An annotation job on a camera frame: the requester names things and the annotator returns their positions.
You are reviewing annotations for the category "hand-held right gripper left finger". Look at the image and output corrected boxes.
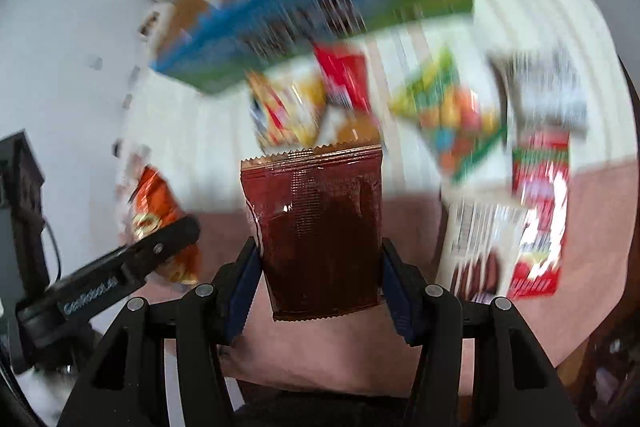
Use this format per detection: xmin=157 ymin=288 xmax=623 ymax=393
xmin=56 ymin=237 xmax=263 ymax=427

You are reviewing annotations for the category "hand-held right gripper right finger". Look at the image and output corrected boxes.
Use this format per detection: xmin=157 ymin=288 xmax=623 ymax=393
xmin=379 ymin=239 xmax=583 ymax=427

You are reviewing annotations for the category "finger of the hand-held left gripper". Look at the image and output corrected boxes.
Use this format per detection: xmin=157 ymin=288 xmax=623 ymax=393
xmin=112 ymin=215 xmax=202 ymax=289

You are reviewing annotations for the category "orange white snack packet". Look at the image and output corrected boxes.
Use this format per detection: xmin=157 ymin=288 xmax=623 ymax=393
xmin=320 ymin=104 xmax=383 ymax=150

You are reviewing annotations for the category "blue cardboard box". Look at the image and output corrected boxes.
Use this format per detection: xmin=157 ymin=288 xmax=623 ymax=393
xmin=150 ymin=0 xmax=476 ymax=95

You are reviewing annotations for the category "pink bed sheet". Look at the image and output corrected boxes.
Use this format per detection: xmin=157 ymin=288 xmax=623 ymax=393
xmin=185 ymin=157 xmax=636 ymax=398

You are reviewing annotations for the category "white brown snack packet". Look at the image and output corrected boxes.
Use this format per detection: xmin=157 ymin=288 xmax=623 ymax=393
xmin=435 ymin=199 xmax=528 ymax=303

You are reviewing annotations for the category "striped blanket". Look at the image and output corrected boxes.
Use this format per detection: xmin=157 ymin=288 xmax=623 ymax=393
xmin=117 ymin=0 xmax=628 ymax=212

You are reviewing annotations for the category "black furniture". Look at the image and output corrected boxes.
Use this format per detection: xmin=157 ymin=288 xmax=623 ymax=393
xmin=0 ymin=131 xmax=53 ymax=298

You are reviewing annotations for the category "red green snack packet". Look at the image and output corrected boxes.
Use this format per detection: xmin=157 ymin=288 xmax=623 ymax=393
xmin=505 ymin=129 xmax=572 ymax=300

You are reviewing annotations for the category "yellow red snack packet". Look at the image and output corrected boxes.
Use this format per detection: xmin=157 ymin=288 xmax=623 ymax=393
xmin=247 ymin=69 xmax=328 ymax=148

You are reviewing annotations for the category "green colourful snack packet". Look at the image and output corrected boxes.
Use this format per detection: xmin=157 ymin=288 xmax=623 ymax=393
xmin=390 ymin=47 xmax=508 ymax=185

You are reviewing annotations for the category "grey snack packet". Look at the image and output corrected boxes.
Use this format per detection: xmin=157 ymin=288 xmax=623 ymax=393
xmin=492 ymin=49 xmax=591 ymax=132

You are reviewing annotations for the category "black cable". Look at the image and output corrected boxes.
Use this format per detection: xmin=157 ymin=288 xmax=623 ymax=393
xmin=42 ymin=217 xmax=65 ymax=285

